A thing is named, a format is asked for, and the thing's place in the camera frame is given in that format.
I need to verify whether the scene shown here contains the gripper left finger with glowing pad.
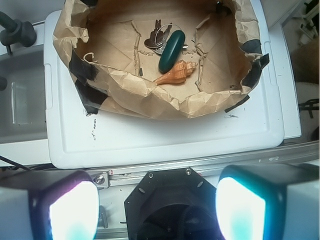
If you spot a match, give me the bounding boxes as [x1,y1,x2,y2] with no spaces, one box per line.
[0,170,100,240]

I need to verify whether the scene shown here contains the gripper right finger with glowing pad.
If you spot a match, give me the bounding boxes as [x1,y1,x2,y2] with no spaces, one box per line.
[215,163,320,240]

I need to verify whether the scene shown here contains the dark green plastic pickle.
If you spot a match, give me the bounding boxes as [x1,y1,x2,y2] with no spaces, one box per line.
[158,30,186,74]

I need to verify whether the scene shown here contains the white plastic bin lid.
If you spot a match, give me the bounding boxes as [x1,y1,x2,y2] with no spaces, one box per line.
[43,11,285,169]

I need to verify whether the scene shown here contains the clear plastic container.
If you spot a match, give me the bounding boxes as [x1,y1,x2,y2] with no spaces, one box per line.
[0,45,47,144]

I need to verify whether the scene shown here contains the orange conch seashell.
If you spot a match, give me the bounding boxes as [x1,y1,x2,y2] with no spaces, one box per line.
[154,60,198,86]

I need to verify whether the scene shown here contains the grey clamp knob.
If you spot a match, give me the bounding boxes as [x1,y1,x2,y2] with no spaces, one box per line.
[0,11,37,56]

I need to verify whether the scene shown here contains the crumpled brown paper liner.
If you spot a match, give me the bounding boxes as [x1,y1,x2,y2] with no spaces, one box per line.
[53,0,269,120]

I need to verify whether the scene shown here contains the bunch of metal keys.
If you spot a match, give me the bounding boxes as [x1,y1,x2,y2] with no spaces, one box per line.
[144,19,181,56]

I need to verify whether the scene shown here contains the black octagonal mount plate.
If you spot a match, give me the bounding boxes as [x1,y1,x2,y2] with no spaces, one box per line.
[124,167,223,240]

